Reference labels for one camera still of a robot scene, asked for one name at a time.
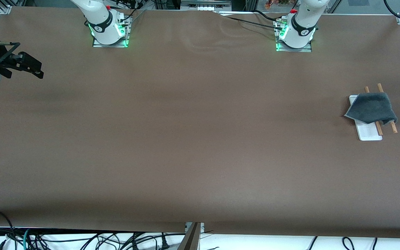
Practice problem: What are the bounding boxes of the white power strip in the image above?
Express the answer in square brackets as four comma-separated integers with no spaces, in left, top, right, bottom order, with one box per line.
[181,0,232,11]

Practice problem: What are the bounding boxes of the black floor cable bundle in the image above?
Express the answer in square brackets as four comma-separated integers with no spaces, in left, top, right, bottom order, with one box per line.
[0,231,186,250]

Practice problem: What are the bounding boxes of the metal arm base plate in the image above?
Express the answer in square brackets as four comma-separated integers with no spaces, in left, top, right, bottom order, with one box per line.
[92,14,132,48]
[274,19,313,53]

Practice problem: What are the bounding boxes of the black cable across table edge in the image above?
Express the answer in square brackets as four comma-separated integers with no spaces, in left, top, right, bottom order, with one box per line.
[217,10,282,30]

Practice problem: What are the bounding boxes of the pink and grey towel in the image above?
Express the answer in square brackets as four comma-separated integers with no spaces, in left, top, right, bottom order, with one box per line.
[344,92,398,126]

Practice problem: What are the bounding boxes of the white rack base plate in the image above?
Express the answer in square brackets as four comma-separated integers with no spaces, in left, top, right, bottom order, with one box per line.
[349,94,383,141]

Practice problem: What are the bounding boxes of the grey table support post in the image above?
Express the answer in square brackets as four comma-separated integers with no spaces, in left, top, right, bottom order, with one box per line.
[178,222,205,250]

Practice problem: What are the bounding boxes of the orange red background clutter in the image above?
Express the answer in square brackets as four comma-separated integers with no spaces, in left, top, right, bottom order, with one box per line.
[265,0,292,9]

